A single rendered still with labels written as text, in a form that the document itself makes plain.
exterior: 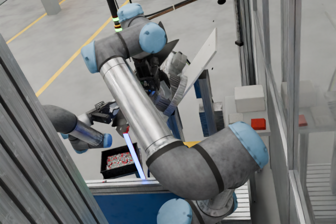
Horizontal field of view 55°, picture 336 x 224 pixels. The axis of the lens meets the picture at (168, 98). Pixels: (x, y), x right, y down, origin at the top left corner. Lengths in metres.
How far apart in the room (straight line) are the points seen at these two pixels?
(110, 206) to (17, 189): 1.42
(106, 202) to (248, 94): 1.02
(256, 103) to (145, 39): 1.20
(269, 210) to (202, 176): 1.92
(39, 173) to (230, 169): 0.37
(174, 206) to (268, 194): 1.63
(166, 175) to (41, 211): 0.24
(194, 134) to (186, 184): 2.49
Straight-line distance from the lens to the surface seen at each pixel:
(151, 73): 1.03
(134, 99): 0.75
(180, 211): 1.07
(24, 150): 0.60
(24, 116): 0.61
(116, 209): 1.99
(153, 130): 0.71
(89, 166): 3.25
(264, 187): 2.68
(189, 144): 1.53
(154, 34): 0.84
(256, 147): 0.71
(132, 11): 0.94
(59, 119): 1.36
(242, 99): 1.91
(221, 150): 0.69
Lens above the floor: 2.14
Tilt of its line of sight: 35 degrees down
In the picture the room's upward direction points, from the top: 15 degrees counter-clockwise
